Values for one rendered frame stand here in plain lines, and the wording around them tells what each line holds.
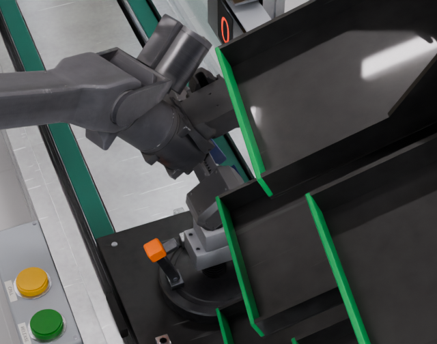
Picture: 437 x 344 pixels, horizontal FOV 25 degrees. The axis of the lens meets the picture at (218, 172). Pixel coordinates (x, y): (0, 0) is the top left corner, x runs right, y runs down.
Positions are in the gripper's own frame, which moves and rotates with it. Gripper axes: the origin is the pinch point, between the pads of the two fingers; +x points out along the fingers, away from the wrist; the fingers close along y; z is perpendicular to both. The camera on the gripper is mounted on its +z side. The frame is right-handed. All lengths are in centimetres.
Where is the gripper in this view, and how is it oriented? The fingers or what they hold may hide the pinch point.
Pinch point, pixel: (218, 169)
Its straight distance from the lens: 111.6
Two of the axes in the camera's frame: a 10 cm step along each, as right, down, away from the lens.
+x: 5.6, 3.7, 7.4
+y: -3.8, -6.8, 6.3
